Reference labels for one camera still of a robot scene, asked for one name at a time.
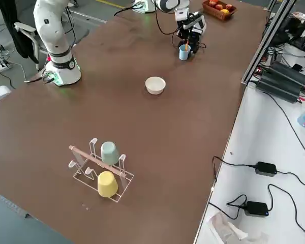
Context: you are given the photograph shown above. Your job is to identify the white wire cup rack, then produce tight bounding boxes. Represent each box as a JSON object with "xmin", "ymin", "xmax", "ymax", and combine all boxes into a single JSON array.
[{"xmin": 68, "ymin": 137, "xmax": 135, "ymax": 203}]

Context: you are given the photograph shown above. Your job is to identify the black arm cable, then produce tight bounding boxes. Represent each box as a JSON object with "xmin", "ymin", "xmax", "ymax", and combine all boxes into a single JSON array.
[{"xmin": 154, "ymin": 7, "xmax": 184, "ymax": 36}]

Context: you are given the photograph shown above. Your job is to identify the white box orange label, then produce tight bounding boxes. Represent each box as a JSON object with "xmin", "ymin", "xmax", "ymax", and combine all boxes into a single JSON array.
[{"xmin": 0, "ymin": 85, "xmax": 12, "ymax": 107}]

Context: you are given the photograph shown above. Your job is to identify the black power brick cable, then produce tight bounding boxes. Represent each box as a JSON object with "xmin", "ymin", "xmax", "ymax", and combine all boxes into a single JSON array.
[
  {"xmin": 226, "ymin": 194, "xmax": 248, "ymax": 220},
  {"xmin": 212, "ymin": 156, "xmax": 257, "ymax": 182}
]

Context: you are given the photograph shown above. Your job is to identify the brown wicker basket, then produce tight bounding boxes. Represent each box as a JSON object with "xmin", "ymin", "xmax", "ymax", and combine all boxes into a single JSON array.
[{"xmin": 202, "ymin": 0, "xmax": 237, "ymax": 21}]

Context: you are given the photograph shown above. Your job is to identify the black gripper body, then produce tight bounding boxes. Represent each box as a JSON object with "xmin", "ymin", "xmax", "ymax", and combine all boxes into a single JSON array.
[
  {"xmin": 191, "ymin": 32, "xmax": 204, "ymax": 44},
  {"xmin": 177, "ymin": 20, "xmax": 194, "ymax": 37}
]

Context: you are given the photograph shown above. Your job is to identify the white bowl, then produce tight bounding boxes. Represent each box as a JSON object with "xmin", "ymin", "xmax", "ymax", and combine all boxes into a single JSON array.
[{"xmin": 145, "ymin": 76, "xmax": 167, "ymax": 96}]

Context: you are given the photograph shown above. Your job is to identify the black power brick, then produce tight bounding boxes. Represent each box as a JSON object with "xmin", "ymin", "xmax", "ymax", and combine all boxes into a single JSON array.
[
  {"xmin": 255, "ymin": 161, "xmax": 278, "ymax": 177},
  {"xmin": 244, "ymin": 201, "xmax": 269, "ymax": 218}
]

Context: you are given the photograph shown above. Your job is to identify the black power supply box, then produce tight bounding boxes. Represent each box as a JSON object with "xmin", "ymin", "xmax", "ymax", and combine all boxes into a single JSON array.
[
  {"xmin": 255, "ymin": 75, "xmax": 304, "ymax": 104},
  {"xmin": 269, "ymin": 60, "xmax": 305, "ymax": 88}
]

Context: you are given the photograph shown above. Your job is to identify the pale green cup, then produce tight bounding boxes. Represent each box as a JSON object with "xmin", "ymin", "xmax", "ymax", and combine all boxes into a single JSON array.
[{"xmin": 100, "ymin": 141, "xmax": 121, "ymax": 166}]

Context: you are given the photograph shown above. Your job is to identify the black jacket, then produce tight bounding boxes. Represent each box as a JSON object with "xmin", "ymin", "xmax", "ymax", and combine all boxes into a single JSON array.
[{"xmin": 0, "ymin": 0, "xmax": 39, "ymax": 64}]

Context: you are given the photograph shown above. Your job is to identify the aluminium frame post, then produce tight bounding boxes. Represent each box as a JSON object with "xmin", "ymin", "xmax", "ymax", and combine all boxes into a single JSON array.
[{"xmin": 240, "ymin": 0, "xmax": 297, "ymax": 86}]

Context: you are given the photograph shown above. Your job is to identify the yellow cup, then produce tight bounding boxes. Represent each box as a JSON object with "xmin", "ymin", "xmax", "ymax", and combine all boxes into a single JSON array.
[{"xmin": 97, "ymin": 170, "xmax": 119, "ymax": 198}]

